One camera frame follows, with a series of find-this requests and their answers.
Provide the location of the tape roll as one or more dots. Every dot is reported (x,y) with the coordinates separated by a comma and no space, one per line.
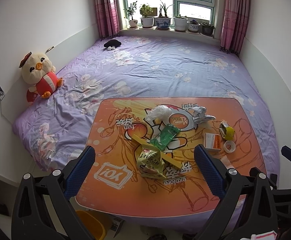
(229,146)

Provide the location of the purple floral bed sheet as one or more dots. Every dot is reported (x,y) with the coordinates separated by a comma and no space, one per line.
(55,130)

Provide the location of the black plush toy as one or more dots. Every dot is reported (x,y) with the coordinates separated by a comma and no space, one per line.
(112,44)

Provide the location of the black plant pot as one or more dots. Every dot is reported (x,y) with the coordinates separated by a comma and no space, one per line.
(207,29)

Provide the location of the pink curtain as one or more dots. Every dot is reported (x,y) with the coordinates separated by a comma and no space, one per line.
(107,18)
(234,26)

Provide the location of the right pink curtain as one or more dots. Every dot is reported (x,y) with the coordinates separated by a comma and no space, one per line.
(234,26)

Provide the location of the orange cartoon folding table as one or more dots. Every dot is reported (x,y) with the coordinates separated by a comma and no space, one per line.
(114,183)

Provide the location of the yellow red chip bag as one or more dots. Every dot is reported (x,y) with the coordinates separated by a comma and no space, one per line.
(227,132)

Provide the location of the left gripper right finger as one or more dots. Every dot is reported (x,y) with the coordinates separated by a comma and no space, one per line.
(246,205)

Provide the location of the blue white porcelain pot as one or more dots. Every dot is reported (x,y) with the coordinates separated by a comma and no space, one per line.
(163,21)

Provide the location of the left pink curtain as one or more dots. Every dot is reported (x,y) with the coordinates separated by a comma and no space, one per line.
(107,18)

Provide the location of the chick plush toy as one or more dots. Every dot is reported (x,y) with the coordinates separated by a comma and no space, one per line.
(38,71)

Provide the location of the small tree white pot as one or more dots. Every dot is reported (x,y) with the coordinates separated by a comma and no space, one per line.
(130,11)

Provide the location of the grey paper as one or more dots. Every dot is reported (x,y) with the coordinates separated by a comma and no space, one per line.
(200,116)

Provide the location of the long yellow box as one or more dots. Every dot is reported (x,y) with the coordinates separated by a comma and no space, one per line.
(166,158)

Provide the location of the white plastic bag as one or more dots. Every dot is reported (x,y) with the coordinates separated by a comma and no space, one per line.
(160,112)

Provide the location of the yellow-green snack bag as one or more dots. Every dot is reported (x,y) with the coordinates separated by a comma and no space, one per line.
(150,163)

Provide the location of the large white plant pot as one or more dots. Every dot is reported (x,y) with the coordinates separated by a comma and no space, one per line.
(180,23)

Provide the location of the white orange medicine box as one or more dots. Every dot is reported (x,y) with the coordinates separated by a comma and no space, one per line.
(212,142)

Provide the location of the small blue white pot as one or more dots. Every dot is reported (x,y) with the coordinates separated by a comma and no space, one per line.
(193,26)

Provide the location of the bushy plant white pot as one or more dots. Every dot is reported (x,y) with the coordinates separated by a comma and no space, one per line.
(147,19)

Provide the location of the green plastic wrapper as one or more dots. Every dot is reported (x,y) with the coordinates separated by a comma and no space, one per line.
(163,137)

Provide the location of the yellow trash bin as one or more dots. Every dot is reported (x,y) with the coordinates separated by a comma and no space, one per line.
(94,226)

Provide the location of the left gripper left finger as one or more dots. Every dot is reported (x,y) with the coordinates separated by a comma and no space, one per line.
(31,219)

